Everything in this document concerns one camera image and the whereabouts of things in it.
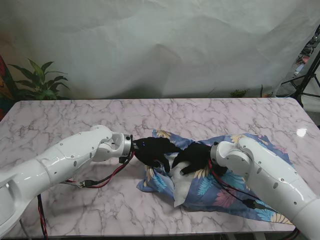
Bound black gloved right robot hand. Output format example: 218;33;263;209
172;141;213;176

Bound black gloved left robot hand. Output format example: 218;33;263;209
133;136;181;173

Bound white pillow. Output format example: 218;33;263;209
164;153;197;208

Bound blue floral pillowcase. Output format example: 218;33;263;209
136;128;297;226

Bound small green bushy plant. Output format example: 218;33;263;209
229;88;250;99

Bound white backdrop cloth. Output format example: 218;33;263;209
0;0;320;100

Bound large green leafy plant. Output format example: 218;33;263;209
7;58;71;101

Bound black tripod stand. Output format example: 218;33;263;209
281;44;320;108

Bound colourful painted panel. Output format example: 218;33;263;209
0;54;18;118

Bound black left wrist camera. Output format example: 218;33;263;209
118;154;133;165

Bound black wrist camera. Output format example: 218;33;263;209
213;166;228;177
118;154;133;165

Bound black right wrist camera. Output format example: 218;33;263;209
213;166;228;177

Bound red black right arm cable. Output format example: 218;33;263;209
207;158;301;240

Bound red black arm cable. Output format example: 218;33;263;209
36;147;137;238
207;158;301;240

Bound red black left arm cable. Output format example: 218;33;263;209
36;147;137;238

